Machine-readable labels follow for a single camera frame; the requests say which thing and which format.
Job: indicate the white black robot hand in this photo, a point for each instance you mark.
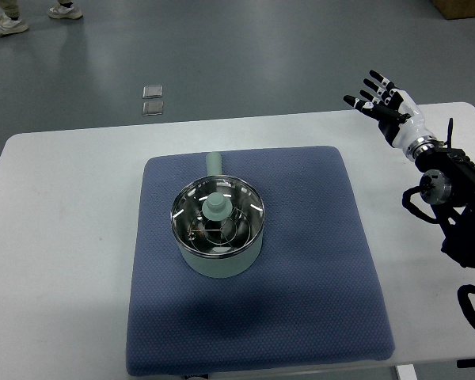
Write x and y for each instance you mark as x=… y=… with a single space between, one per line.
x=399 y=117

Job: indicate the glass lid green knob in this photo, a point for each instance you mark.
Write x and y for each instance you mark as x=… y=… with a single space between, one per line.
x=216 y=198

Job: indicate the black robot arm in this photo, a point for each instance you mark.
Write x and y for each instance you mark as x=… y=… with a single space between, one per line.
x=445 y=197

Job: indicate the green steel pot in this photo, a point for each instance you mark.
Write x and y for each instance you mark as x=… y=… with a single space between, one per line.
x=227 y=267

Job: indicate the cardboard box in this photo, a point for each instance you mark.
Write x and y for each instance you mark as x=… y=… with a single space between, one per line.
x=455 y=9

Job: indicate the blue quilted mat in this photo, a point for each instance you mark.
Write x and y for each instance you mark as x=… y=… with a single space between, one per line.
x=311 y=297

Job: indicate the upper floor outlet plate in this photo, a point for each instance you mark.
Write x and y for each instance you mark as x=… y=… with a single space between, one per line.
x=152 y=91

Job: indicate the white table leg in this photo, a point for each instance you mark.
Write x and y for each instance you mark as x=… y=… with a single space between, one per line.
x=406 y=372

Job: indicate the black table control panel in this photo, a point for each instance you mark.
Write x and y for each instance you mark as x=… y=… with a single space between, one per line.
x=466 y=363

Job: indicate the right white sneaker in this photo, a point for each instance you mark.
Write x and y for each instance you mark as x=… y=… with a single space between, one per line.
x=65 y=11

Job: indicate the white sneaker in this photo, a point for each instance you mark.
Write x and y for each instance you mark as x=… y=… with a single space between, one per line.
x=9 y=26
x=65 y=11

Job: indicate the left white sneaker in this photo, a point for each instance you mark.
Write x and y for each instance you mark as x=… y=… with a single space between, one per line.
x=9 y=26

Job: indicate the wire steamer rack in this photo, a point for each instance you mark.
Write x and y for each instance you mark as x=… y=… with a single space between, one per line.
x=227 y=235

